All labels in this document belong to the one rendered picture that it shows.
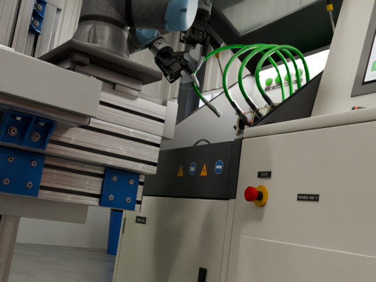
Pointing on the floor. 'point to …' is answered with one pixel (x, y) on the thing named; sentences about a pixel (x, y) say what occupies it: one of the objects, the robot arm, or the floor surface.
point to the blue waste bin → (114, 230)
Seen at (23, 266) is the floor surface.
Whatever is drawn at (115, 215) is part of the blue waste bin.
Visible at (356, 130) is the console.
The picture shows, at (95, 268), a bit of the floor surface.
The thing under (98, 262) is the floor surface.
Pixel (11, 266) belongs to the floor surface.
